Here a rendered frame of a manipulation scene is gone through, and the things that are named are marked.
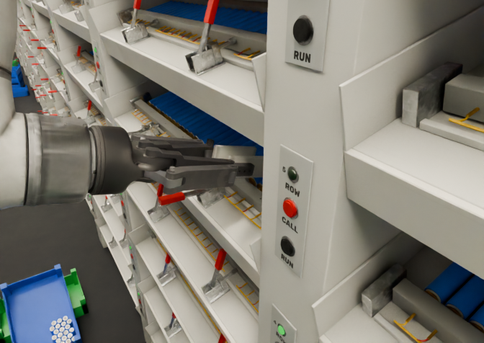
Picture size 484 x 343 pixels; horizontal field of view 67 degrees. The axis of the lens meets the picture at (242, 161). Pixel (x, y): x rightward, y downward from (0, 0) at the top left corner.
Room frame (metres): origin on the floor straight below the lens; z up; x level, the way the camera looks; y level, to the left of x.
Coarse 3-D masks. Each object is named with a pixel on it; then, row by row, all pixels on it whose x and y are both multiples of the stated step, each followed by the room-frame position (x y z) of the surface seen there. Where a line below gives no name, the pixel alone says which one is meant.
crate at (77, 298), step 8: (72, 272) 1.16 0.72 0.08; (72, 280) 1.17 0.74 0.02; (72, 288) 1.14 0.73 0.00; (80, 288) 1.11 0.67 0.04; (72, 296) 1.10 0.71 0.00; (80, 296) 1.10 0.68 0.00; (0, 304) 1.02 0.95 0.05; (72, 304) 1.06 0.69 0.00; (80, 304) 1.06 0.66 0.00; (0, 312) 1.01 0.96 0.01; (80, 312) 1.00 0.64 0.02; (88, 312) 1.02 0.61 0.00; (0, 320) 0.97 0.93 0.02; (0, 328) 0.93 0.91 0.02; (8, 328) 0.95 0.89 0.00; (0, 336) 0.86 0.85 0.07; (8, 336) 0.87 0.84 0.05
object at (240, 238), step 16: (112, 96) 0.82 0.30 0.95; (128, 96) 0.84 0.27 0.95; (144, 96) 0.84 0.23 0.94; (112, 112) 0.82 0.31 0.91; (128, 112) 0.83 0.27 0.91; (128, 128) 0.75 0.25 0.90; (192, 208) 0.47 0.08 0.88; (208, 208) 0.44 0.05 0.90; (224, 208) 0.43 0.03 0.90; (240, 208) 0.42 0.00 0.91; (208, 224) 0.42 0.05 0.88; (224, 224) 0.40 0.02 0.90; (240, 224) 0.39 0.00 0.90; (224, 240) 0.38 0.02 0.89; (240, 240) 0.36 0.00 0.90; (256, 240) 0.31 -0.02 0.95; (240, 256) 0.35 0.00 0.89; (256, 256) 0.31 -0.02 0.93; (256, 272) 0.32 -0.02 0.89
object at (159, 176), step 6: (144, 174) 0.34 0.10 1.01; (150, 174) 0.34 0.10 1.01; (156, 174) 0.34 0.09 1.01; (162, 174) 0.33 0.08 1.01; (156, 180) 0.33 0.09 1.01; (162, 180) 0.33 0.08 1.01; (168, 180) 0.33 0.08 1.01; (174, 180) 0.33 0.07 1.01; (180, 180) 0.33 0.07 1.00; (168, 186) 0.32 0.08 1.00; (174, 186) 0.33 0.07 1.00
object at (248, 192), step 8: (136, 104) 0.81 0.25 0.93; (144, 104) 0.80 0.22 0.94; (144, 112) 0.77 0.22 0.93; (152, 112) 0.74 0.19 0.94; (152, 120) 0.73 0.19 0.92; (160, 120) 0.70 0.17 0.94; (168, 120) 0.69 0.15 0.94; (160, 128) 0.70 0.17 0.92; (168, 128) 0.66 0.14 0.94; (176, 128) 0.65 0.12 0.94; (168, 136) 0.65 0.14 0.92; (176, 136) 0.62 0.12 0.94; (184, 136) 0.61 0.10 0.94; (240, 184) 0.44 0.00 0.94; (248, 184) 0.44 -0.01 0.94; (240, 192) 0.44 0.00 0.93; (248, 192) 0.42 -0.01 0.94; (256, 192) 0.42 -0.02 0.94; (240, 200) 0.42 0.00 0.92; (248, 200) 0.42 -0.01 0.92; (256, 200) 0.40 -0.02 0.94; (248, 208) 0.40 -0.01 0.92; (256, 208) 0.40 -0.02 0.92; (256, 216) 0.39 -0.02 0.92; (256, 224) 0.38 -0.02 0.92
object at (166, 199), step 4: (180, 192) 0.43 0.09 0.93; (184, 192) 0.44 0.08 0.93; (188, 192) 0.44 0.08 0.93; (192, 192) 0.44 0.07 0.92; (196, 192) 0.44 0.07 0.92; (200, 192) 0.44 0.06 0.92; (164, 196) 0.42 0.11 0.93; (168, 196) 0.42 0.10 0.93; (172, 196) 0.42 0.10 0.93; (176, 196) 0.42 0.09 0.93; (180, 196) 0.42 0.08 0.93; (184, 196) 0.43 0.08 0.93; (188, 196) 0.43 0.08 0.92; (192, 196) 0.44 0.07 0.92; (160, 200) 0.41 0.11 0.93; (164, 200) 0.41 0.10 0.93; (168, 200) 0.41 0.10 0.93; (172, 200) 0.42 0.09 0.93; (176, 200) 0.42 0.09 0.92; (180, 200) 0.42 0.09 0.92; (164, 204) 0.41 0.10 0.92
